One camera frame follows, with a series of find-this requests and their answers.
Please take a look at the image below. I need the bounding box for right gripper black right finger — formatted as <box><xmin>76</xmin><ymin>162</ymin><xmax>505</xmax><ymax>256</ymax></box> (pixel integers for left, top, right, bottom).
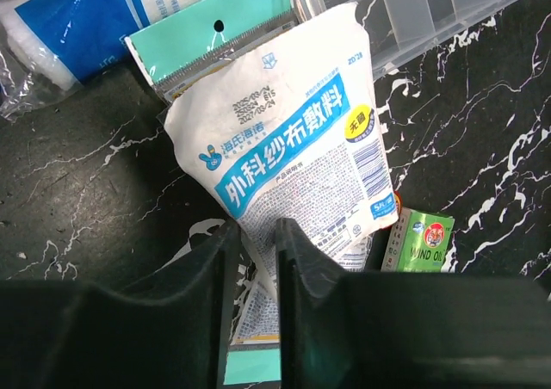
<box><xmin>275</xmin><ymin>219</ymin><xmax>550</xmax><ymax>388</ymax></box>

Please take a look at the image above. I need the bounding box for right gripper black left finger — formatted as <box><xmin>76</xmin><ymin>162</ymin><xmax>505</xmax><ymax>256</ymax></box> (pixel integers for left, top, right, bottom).
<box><xmin>1</xmin><ymin>220</ymin><xmax>241</xmax><ymax>388</ymax></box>

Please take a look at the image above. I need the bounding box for clear compartment organizer tray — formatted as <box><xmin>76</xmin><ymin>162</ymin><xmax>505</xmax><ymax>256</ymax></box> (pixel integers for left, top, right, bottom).
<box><xmin>294</xmin><ymin>0</ymin><xmax>517</xmax><ymax>78</ymax></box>

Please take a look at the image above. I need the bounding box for white gauze dressing packet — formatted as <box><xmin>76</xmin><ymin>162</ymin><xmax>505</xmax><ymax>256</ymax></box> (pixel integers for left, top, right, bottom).
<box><xmin>164</xmin><ymin>2</ymin><xmax>398</xmax><ymax>295</ymax></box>

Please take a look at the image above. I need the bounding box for red round balm tin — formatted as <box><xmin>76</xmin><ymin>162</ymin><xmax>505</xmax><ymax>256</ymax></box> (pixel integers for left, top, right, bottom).
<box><xmin>393</xmin><ymin>191</ymin><xmax>403</xmax><ymax>216</ymax></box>

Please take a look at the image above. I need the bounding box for teal topped packet under gauze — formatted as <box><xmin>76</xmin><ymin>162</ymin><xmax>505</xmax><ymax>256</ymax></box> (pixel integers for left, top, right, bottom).
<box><xmin>125</xmin><ymin>0</ymin><xmax>297</xmax><ymax>104</ymax></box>

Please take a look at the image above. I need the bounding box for green wind oil box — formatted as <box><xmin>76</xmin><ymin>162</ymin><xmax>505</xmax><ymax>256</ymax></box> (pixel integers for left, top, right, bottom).
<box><xmin>381</xmin><ymin>207</ymin><xmax>455</xmax><ymax>272</ymax></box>

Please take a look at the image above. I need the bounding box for teal topped cotton swab bag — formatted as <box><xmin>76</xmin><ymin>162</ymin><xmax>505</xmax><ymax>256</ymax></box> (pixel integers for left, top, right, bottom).
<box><xmin>225</xmin><ymin>280</ymin><xmax>281</xmax><ymax>385</ymax></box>

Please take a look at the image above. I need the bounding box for blue white bandage roll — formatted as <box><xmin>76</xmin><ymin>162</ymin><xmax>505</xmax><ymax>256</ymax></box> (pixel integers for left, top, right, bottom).
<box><xmin>1</xmin><ymin>0</ymin><xmax>201</xmax><ymax>91</ymax></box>

